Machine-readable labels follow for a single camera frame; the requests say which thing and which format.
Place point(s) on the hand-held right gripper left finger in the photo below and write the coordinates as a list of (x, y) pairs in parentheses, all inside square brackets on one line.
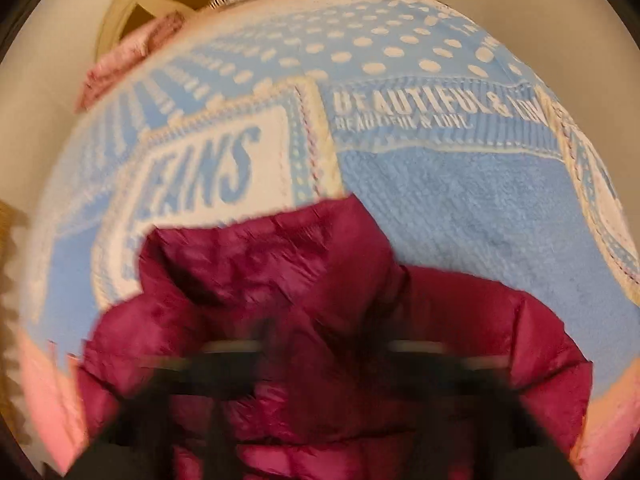
[(220, 372)]

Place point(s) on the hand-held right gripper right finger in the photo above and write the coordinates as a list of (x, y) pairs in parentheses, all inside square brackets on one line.
[(440, 372)]

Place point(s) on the maroon puffer jacket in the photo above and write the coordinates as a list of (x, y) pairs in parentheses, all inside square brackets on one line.
[(300, 270)]

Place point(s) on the blue and pink printed blanket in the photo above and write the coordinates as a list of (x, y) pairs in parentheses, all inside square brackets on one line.
[(450, 200)]

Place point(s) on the tan cloth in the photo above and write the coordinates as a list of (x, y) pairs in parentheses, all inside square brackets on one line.
[(9, 310)]

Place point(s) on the pink floral folded quilt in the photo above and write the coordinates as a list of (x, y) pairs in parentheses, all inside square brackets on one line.
[(125, 65)]

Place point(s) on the cream wooden headboard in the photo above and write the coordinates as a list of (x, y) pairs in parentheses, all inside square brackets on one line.
[(117, 15)]

